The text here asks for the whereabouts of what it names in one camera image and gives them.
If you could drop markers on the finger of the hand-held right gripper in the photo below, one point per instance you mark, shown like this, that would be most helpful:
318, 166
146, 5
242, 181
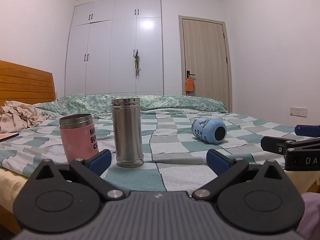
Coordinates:
306, 130
272, 144

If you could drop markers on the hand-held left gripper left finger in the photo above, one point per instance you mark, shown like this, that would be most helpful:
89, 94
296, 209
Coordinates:
99, 160

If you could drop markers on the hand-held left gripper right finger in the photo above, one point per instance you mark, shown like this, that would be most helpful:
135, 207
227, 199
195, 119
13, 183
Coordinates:
217, 160

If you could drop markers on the blue printed cup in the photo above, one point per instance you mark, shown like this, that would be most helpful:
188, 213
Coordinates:
208, 130

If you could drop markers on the pink steel-rimmed cup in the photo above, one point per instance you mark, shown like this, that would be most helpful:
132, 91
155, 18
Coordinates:
76, 140

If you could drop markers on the tall stainless steel cup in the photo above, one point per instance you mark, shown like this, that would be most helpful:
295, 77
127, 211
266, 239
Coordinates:
127, 135

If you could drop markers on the checked green bed blanket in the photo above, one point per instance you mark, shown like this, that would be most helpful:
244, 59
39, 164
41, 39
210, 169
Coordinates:
175, 155

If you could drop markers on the pink clothing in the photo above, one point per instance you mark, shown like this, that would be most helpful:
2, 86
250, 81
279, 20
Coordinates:
311, 215

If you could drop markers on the green floral quilt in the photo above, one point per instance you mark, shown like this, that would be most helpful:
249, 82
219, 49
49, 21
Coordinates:
170, 102

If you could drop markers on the orange hanging ornament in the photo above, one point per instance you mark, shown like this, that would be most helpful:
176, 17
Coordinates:
189, 84

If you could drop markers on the beige patterned cloth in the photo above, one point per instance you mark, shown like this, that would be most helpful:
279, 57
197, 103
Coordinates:
17, 116

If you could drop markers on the light wooden door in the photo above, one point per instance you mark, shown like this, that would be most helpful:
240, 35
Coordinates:
206, 60

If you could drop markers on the green hanging charm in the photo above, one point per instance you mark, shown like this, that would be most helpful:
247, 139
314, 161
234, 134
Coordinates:
136, 61

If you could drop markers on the white wardrobe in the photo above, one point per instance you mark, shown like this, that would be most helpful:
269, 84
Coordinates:
110, 55

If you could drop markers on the wooden headboard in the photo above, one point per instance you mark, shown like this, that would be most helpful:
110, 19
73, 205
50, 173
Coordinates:
25, 85

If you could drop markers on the white wall socket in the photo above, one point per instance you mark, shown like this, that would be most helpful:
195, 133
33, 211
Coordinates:
298, 111

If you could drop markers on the wooden bed frame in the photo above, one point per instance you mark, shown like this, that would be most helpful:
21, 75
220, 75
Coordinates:
8, 217

